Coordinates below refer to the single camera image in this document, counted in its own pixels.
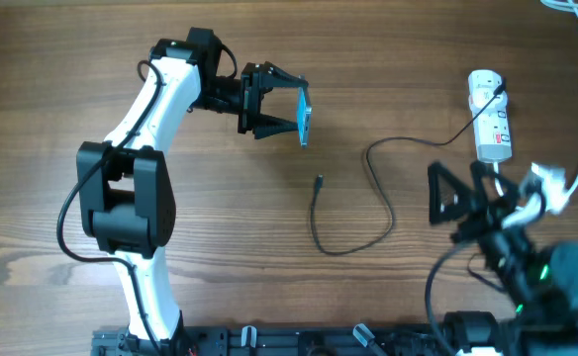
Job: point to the white charger plug adapter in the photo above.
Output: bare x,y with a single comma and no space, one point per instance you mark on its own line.
486,100

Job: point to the white power strip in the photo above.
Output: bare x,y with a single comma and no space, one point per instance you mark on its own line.
491,131

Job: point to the teal Galaxy smartphone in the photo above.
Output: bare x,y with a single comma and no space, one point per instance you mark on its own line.
304,113

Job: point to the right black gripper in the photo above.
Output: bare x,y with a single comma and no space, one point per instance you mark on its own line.
488,213

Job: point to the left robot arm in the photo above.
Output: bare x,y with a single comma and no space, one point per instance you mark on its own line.
125,194

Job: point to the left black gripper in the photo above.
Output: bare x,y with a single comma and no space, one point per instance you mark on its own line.
250,96

